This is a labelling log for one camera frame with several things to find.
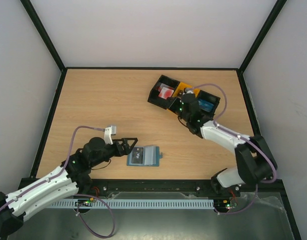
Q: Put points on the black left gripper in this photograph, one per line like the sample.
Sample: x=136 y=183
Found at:
x=124 y=144

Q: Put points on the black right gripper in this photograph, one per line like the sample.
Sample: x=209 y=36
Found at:
x=181 y=94

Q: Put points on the black VIP credit card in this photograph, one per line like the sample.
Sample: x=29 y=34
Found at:
x=136 y=157

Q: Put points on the teal leather card holder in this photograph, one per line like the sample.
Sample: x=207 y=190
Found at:
x=151 y=157

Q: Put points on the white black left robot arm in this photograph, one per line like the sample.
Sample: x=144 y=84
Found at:
x=71 y=178

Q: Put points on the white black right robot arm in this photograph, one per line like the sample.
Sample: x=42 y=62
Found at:
x=254 y=160

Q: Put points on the blue VIP card stack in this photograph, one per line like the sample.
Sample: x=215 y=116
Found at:
x=205 y=105

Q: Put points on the black bin right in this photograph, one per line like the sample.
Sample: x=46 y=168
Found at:
x=208 y=97

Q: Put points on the black bin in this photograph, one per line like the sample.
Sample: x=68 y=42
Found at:
x=163 y=81
x=208 y=97

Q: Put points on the yellow middle bin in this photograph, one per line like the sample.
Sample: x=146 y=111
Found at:
x=175 y=104

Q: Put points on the black bin left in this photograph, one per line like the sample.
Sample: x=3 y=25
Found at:
x=163 y=81

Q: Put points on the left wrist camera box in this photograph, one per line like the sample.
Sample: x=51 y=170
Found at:
x=109 y=131

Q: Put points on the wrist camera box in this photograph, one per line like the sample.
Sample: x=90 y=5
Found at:
x=109 y=131
x=188 y=90

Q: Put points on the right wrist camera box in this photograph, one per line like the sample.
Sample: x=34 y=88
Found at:
x=188 y=90

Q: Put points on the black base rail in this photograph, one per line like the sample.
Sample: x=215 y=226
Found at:
x=198 y=188

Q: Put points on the light blue slotted cable duct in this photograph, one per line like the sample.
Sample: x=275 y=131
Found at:
x=191 y=204

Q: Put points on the black frame post right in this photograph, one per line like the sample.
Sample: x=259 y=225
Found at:
x=270 y=20

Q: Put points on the black frame post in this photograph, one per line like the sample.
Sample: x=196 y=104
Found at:
x=270 y=20
x=35 y=19

